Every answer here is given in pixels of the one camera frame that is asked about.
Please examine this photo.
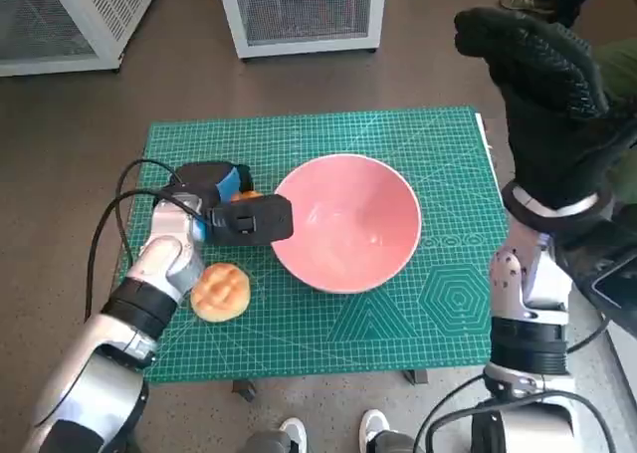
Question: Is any white shoe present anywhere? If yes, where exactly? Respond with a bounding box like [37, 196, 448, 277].
[279, 416, 309, 453]
[358, 408, 392, 453]

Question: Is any white panel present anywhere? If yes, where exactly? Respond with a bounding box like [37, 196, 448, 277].
[604, 323, 637, 399]

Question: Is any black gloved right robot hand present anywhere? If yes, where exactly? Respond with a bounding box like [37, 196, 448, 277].
[453, 7, 637, 210]

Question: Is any green cutting mat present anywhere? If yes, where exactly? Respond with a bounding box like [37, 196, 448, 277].
[112, 105, 509, 385]

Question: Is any white mesh cabinet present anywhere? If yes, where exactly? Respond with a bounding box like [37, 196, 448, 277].
[213, 0, 388, 60]
[0, 0, 165, 78]

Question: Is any round toy bread bun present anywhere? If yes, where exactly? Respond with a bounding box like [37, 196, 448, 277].
[190, 263, 252, 324]

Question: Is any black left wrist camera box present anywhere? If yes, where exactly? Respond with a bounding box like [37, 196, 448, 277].
[205, 193, 295, 249]

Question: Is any pink bowl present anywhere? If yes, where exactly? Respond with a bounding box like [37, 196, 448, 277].
[268, 153, 423, 295]

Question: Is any grey leg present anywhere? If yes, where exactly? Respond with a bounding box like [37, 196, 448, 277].
[372, 430, 414, 453]
[246, 430, 295, 453]

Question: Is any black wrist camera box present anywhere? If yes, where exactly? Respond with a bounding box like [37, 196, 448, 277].
[554, 213, 637, 335]
[205, 193, 295, 249]

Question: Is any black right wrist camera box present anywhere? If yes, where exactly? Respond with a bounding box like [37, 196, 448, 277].
[554, 213, 637, 335]

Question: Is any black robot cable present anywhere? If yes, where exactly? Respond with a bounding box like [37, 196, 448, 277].
[85, 189, 200, 323]
[412, 372, 626, 453]
[116, 158, 183, 263]
[566, 308, 611, 354]

